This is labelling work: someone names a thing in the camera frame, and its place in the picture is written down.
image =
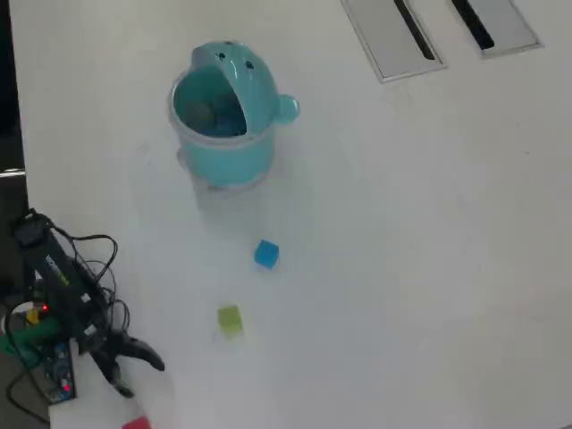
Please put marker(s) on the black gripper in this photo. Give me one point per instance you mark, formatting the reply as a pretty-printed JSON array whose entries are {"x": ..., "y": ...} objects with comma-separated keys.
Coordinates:
[{"x": 98, "y": 342}]

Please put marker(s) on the red lego block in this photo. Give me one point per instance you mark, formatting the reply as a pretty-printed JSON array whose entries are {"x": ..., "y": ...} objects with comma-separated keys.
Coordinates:
[{"x": 136, "y": 423}]

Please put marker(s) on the green lego block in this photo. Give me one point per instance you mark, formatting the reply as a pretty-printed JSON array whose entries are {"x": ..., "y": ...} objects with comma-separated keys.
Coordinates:
[{"x": 230, "y": 321}]

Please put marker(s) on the blue lego block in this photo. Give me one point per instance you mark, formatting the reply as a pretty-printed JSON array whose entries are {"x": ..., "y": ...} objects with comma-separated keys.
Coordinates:
[{"x": 266, "y": 254}]

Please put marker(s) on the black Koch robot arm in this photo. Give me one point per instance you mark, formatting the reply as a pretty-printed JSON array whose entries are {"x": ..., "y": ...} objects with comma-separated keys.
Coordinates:
[{"x": 58, "y": 277}]

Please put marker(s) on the teal whale-shaped bin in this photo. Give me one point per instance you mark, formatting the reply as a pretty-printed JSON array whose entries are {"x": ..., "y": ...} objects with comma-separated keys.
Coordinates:
[{"x": 228, "y": 156}]

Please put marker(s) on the blue circuit board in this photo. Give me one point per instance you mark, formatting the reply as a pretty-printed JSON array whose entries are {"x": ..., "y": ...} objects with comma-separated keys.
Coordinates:
[{"x": 60, "y": 371}]

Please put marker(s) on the green table clamp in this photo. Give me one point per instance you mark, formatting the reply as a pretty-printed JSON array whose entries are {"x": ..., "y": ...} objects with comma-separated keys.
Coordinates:
[{"x": 27, "y": 342}]

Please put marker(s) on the yellow connector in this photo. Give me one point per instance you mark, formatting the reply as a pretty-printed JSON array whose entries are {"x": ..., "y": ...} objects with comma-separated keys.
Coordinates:
[{"x": 32, "y": 316}]

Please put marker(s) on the dark grey cabinet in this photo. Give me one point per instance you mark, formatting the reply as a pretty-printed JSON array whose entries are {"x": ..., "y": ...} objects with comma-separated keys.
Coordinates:
[{"x": 11, "y": 196}]

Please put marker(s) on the grey crumpled wad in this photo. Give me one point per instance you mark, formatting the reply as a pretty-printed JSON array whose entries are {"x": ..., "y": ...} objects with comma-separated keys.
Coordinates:
[{"x": 199, "y": 115}]

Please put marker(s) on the blue crumpled wad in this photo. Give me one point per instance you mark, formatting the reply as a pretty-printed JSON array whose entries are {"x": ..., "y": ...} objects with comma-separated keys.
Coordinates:
[{"x": 229, "y": 123}]

